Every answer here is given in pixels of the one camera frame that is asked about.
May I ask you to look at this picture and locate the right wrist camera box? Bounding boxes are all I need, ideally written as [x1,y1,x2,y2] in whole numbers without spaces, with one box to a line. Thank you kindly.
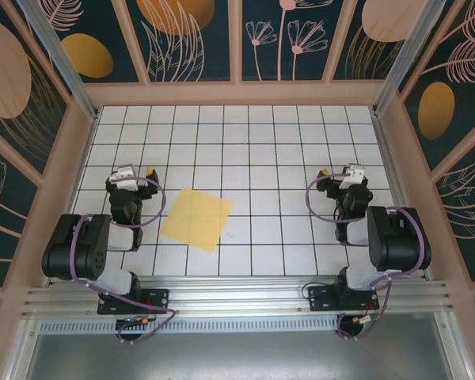
[338,162,366,191]

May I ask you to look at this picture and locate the yellow paper sheet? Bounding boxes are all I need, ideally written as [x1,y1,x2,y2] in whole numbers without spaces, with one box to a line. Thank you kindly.
[158,186,234,254]

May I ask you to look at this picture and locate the aluminium corner post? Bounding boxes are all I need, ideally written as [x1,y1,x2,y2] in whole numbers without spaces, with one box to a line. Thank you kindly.
[15,0,101,122]
[370,0,448,116]

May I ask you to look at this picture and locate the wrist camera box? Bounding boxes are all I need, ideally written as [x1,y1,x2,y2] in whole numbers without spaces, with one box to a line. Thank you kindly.
[338,162,366,191]
[109,165,140,191]

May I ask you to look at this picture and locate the grey metal sheet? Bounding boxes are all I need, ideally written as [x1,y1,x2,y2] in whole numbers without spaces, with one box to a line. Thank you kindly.
[23,332,460,380]

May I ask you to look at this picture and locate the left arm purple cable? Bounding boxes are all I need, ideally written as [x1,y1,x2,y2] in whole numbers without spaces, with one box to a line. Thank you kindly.
[71,176,180,345]

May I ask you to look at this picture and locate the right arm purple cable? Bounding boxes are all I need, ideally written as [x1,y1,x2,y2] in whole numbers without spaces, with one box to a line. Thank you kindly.
[305,169,428,341]

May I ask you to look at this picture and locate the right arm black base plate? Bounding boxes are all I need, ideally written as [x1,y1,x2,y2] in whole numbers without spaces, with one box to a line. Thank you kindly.
[307,283,381,312]

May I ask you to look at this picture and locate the slotted cable duct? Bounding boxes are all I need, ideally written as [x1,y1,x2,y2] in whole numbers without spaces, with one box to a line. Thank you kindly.
[39,314,439,336]

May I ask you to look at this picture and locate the aluminium side rail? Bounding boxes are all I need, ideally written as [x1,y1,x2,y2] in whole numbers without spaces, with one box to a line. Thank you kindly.
[374,112,435,283]

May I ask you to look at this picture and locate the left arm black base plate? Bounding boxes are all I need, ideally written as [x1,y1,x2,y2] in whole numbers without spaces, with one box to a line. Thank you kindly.
[97,288,171,316]

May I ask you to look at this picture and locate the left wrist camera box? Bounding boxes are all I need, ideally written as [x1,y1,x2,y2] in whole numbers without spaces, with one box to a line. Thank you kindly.
[109,165,140,191]

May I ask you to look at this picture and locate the aluminium mounting rail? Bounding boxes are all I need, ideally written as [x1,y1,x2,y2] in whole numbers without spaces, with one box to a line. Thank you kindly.
[21,275,462,317]

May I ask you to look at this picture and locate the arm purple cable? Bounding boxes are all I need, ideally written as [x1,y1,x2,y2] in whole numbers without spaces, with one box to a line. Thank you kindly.
[305,169,428,341]
[71,176,180,345]

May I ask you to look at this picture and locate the small connector board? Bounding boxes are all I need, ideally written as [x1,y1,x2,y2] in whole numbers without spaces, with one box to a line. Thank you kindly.
[350,313,381,326]
[116,315,158,329]

